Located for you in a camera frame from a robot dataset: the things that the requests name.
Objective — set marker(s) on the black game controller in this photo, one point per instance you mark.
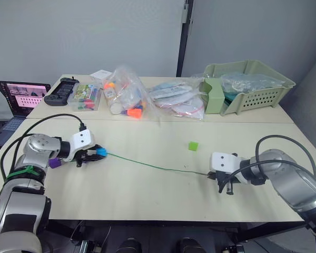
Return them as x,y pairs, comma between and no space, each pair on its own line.
59,92

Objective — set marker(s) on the open laptop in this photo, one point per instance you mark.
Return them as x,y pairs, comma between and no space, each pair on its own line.
23,97

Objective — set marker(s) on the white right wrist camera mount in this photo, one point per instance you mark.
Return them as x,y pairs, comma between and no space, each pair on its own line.
223,161

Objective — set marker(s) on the dark rounded shape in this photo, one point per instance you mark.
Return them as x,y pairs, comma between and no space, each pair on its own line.
129,245
188,245

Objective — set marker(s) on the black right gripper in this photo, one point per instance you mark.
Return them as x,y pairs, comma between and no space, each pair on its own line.
227,177

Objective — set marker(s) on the clear bag with white discs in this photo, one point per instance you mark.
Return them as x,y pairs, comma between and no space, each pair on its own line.
187,106

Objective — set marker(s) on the clear bag in basket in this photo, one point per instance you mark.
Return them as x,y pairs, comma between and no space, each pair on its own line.
250,81

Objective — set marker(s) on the clear box of coloured pieces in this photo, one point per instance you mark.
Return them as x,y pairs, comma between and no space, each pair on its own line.
85,97

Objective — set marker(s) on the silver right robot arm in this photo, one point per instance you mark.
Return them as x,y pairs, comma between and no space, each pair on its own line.
292,179

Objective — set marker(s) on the clear bag of toy pieces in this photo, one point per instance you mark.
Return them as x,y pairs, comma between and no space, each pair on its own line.
129,97

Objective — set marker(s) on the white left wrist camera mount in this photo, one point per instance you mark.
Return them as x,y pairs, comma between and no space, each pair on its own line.
81,141

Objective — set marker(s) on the green plastic basket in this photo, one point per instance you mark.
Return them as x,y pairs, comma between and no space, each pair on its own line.
258,100

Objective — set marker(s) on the green cardboard box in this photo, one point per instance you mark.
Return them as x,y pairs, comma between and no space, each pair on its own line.
213,97

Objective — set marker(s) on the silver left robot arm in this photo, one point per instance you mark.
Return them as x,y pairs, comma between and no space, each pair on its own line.
21,200

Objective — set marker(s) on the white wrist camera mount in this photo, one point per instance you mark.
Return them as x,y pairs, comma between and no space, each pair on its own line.
81,141
223,161

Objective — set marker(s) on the green block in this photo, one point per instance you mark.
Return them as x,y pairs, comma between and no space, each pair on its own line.
193,146

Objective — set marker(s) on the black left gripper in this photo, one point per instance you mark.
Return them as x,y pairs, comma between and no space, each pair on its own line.
81,159

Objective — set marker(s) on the clear bag with blue packets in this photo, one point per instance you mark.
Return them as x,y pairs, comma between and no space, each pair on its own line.
168,89

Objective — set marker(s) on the black partition post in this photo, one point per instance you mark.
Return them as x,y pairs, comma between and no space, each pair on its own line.
184,39

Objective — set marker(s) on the purple block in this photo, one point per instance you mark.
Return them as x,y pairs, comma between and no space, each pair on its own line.
54,163

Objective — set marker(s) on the green lace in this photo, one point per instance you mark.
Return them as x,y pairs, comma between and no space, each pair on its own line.
152,165

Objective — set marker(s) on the small white box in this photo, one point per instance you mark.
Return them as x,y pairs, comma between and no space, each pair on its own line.
100,75

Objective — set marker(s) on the blue block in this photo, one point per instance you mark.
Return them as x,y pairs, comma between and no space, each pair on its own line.
101,152

